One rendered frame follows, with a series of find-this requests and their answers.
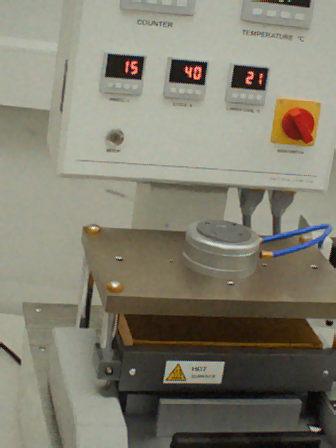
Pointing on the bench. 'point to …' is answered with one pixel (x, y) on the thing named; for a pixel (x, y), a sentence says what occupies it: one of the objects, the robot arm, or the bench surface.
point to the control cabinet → (197, 103)
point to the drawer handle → (247, 439)
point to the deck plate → (50, 313)
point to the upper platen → (215, 331)
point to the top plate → (212, 271)
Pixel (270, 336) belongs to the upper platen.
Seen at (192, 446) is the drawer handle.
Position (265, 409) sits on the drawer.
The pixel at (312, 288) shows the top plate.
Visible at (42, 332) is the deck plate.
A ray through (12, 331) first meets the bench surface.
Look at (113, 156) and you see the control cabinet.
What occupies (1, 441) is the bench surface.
